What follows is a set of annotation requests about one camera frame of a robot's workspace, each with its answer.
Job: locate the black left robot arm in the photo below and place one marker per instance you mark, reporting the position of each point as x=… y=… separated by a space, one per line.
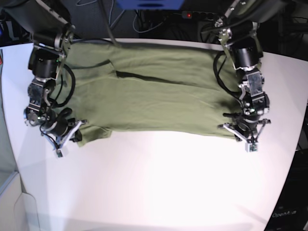
x=236 y=28

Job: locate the blue box overhead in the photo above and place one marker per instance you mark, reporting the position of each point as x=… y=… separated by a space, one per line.
x=150 y=4

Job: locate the black power strip red light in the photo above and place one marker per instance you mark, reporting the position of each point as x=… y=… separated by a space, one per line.
x=190 y=15

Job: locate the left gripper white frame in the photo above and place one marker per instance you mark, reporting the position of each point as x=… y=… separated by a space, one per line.
x=245 y=128

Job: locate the green T-shirt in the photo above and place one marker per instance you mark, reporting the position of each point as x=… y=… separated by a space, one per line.
x=146 y=88

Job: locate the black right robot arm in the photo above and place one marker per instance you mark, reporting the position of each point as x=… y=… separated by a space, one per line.
x=51 y=31

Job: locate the white bin at left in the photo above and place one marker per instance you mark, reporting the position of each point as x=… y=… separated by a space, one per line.
x=18 y=210

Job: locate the black OpenArm labelled box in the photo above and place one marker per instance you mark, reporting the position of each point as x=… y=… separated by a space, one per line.
x=291 y=210

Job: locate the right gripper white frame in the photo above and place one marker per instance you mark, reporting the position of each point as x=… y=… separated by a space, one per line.
x=60 y=131

